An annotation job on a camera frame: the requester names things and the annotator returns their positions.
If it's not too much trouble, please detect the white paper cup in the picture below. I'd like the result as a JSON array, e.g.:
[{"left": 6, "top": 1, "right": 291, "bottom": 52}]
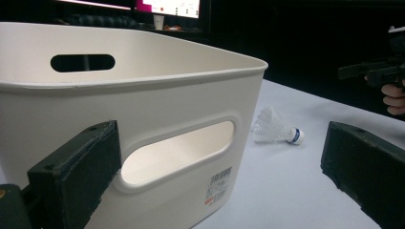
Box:
[{"left": 153, "top": 14, "right": 166, "bottom": 31}]

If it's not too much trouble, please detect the large lit computer monitor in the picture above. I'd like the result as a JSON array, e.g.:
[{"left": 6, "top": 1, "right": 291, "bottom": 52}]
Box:
[{"left": 135, "top": 0, "right": 212, "bottom": 33}]

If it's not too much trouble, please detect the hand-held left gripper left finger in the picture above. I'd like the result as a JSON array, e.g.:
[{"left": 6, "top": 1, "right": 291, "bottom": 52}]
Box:
[{"left": 27, "top": 119, "right": 123, "bottom": 229}]

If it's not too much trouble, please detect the white shuttlecock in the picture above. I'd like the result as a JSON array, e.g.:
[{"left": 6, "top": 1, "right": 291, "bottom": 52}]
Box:
[{"left": 251, "top": 106, "right": 306, "bottom": 146}]

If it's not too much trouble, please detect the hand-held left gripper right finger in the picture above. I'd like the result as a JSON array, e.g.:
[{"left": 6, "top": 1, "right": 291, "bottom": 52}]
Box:
[{"left": 320, "top": 120, "right": 405, "bottom": 229}]

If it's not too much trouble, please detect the white plastic storage bin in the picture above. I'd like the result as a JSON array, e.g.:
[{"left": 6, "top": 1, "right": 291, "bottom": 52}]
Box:
[{"left": 0, "top": 21, "right": 269, "bottom": 229}]

